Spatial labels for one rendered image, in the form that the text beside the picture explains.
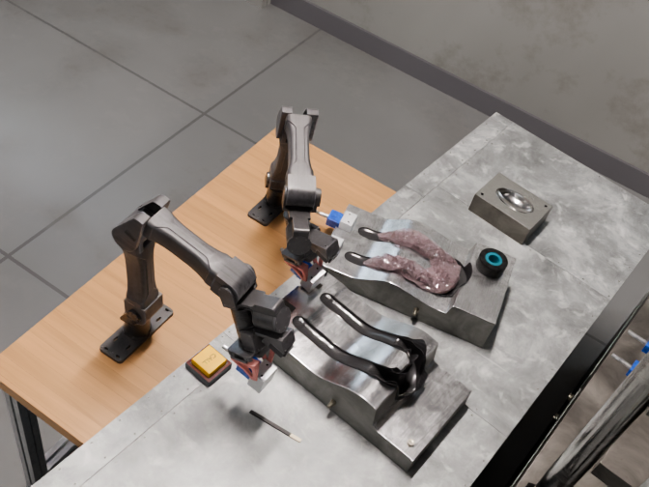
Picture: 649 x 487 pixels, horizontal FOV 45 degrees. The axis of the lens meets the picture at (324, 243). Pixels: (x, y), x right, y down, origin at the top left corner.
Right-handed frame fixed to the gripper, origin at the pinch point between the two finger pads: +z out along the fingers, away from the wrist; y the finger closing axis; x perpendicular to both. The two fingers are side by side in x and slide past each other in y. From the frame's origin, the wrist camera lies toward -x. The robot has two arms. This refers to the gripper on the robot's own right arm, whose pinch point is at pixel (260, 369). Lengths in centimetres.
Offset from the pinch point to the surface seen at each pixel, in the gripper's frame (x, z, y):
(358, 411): -17.2, 15.4, 10.3
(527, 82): 41, 50, 264
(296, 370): 1.0, 11.6, 12.3
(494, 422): -40, 33, 35
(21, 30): 259, -9, 140
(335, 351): -5.1, 10.1, 20.7
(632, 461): -74, 21, 27
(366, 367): -14.9, 10.2, 19.0
